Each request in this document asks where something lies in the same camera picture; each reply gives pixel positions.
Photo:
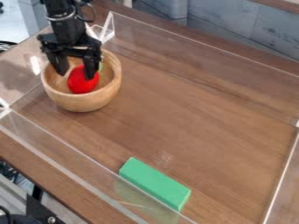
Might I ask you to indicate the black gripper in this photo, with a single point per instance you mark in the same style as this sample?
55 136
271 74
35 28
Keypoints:
68 40

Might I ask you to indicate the red fruit with green leaf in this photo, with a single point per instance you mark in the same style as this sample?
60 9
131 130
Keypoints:
76 82

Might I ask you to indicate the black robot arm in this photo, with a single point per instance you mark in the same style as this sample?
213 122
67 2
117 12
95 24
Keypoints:
63 9

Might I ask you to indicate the green rectangular block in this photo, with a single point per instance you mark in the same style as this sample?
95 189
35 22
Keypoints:
161 187

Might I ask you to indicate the black clamp under table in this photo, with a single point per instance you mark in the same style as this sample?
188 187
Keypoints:
37 211

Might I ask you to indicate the clear acrylic corner bracket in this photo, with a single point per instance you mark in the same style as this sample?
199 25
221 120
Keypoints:
103 33

